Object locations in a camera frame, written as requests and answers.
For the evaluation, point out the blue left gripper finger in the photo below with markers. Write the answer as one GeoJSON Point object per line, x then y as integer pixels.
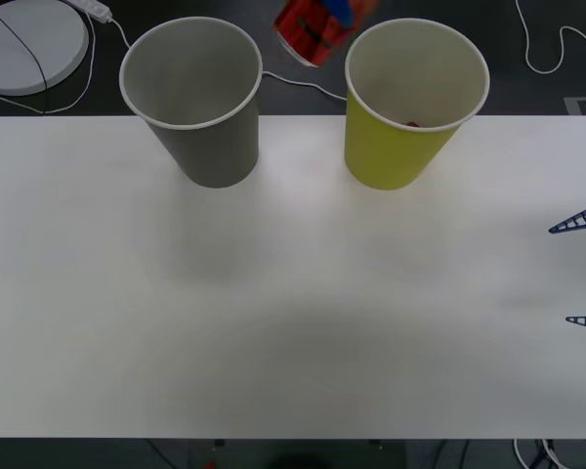
{"type": "Point", "coordinates": [341, 10]}

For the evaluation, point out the red and yellow drink can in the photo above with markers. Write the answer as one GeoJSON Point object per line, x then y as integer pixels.
{"type": "Point", "coordinates": [303, 39]}

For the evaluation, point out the grey printed marker sheet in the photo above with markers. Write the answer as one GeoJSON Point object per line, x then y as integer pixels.
{"type": "Point", "coordinates": [583, 106]}

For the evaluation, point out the small red can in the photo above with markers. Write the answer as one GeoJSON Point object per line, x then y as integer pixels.
{"type": "Point", "coordinates": [412, 124]}

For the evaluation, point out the yellow-green plastic waste bin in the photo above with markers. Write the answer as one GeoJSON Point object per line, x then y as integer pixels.
{"type": "Point", "coordinates": [386, 151]}

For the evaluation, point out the grey plastic waste bin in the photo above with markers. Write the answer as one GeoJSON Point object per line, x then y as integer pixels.
{"type": "Point", "coordinates": [210, 151]}

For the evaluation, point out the white power strip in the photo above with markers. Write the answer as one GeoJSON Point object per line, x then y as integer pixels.
{"type": "Point", "coordinates": [95, 8]}

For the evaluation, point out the white round disc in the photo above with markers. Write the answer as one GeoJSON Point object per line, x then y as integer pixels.
{"type": "Point", "coordinates": [10, 63]}

